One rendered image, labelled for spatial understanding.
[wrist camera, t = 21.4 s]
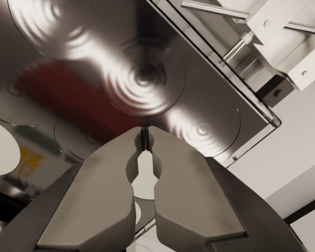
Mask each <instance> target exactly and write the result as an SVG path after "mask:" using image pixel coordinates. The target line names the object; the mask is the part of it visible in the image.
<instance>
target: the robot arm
mask: <svg viewBox="0 0 315 252"><path fill-rule="evenodd" d="M145 145H147V152H148V151H149V152H150V153H151V154H152V167H153V174H154V176H156V178H157V179H158V181H157V183H156V184H155V185H154V208H155V224H156V235H157V239H158V240H159V242H160V243H161V244H163V245H165V246H166V247H168V248H170V249H172V250H174V251H176V252H307V251H306V250H305V248H304V247H303V245H302V244H301V242H300V241H299V239H298V238H297V237H296V235H295V234H294V232H293V231H292V230H291V229H290V227H289V226H288V225H287V224H286V222H285V221H284V220H283V219H282V218H281V217H280V216H279V214H278V213H277V212H276V211H275V210H274V209H273V208H272V207H271V206H270V205H269V204H268V203H267V202H266V201H265V200H264V199H263V198H261V197H260V196H259V195H258V194H257V193H256V192H255V191H253V190H252V189H251V188H250V187H248V186H247V185H246V184H245V183H244V182H242V181H241V180H240V179H239V178H238V177H236V176H235V175H234V174H233V173H231V172H230V171H229V170H228V169H227V168H225V167H224V166H223V165H222V164H221V163H219V162H218V161H217V160H216V159H215V158H213V157H212V156H206V157H205V156H204V155H203V154H202V153H201V152H200V151H198V150H197V149H196V148H194V147H193V146H192V145H190V144H188V143H187V142H185V141H184V140H182V139H180V138H178V137H176V136H174V135H172V134H170V133H168V132H166V131H164V130H162V129H160V128H158V127H156V126H149V127H146V128H144V127H139V126H136V127H134V128H132V129H130V130H128V131H127V132H125V133H123V134H121V135H120V136H118V137H116V138H115V139H113V140H111V141H109V142H108V143H106V144H104V145H103V146H101V147H100V148H99V149H97V150H96V151H95V152H94V153H92V154H91V155H90V156H89V157H88V158H87V159H86V160H85V161H84V162H83V163H75V164H74V165H72V166H71V167H70V168H69V169H68V170H67V171H66V172H64V173H63V174H62V175H61V176H60V177H59V178H58V179H57V180H55V181H54V182H53V183H52V184H51V185H50V186H49V187H47V188H46V189H45V190H44V191H43V192H42V193H41V194H40V195H38V196H37V197H36V198H35V199H34V200H33V201H32V202H31V203H29V204H28V205H27V206H26V207H25V208H24V209H23V210H22V211H21V212H20V213H19V214H18V215H17V216H16V217H15V218H14V219H13V220H12V221H11V222H10V223H9V224H8V225H7V226H6V227H5V228H4V229H3V230H2V231H1V233H0V252H121V251H123V250H124V249H126V248H127V247H129V246H130V245H131V244H132V242H133V241H134V238H135V230H136V219H137V215H136V206H135V197H134V188H133V186H132V183H133V181H134V180H135V178H136V177H137V176H138V175H139V167H138V157H139V156H140V155H141V153H142V152H145Z"/></svg>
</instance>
